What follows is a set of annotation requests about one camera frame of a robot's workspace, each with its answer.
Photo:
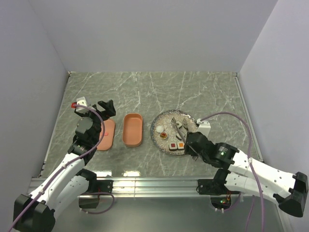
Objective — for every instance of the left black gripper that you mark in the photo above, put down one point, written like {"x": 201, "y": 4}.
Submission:
{"x": 109, "y": 111}

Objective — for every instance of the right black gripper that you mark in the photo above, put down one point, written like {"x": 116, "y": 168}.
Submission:
{"x": 189, "y": 150}

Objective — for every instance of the green sushi roll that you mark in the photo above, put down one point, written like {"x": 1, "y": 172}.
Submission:
{"x": 179, "y": 124}

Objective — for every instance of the cucumber sushi roll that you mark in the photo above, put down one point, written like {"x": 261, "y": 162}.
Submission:
{"x": 178, "y": 136}

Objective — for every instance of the small noodle soup cup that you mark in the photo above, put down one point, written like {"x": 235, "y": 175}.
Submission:
{"x": 163, "y": 135}

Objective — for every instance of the orange sushi roll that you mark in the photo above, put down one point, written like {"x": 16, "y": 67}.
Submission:
{"x": 180, "y": 146}

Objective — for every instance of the red sushi roll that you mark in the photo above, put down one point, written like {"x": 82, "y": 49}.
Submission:
{"x": 173, "y": 146}

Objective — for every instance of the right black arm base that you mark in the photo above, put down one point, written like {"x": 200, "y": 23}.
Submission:
{"x": 213, "y": 187}

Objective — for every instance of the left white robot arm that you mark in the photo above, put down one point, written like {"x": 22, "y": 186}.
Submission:
{"x": 39, "y": 210}

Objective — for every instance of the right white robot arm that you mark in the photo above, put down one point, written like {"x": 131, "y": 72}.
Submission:
{"x": 238, "y": 172}

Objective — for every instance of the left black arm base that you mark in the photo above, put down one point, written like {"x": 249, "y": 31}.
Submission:
{"x": 95, "y": 189}

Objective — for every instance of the pink lunch box lid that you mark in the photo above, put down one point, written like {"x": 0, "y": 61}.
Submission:
{"x": 107, "y": 141}

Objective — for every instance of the pink lunch box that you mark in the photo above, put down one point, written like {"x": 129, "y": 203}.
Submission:
{"x": 132, "y": 130}

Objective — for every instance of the speckled round plate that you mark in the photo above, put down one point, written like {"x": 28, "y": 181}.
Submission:
{"x": 164, "y": 119}

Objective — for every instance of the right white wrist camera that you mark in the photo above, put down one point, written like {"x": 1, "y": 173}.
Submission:
{"x": 203, "y": 126}

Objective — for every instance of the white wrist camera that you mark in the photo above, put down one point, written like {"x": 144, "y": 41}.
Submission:
{"x": 81, "y": 105}
{"x": 203, "y": 126}

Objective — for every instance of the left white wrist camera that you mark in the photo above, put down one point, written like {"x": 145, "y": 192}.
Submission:
{"x": 81, "y": 105}

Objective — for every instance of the aluminium front rail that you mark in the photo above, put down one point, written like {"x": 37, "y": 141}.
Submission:
{"x": 142, "y": 187}

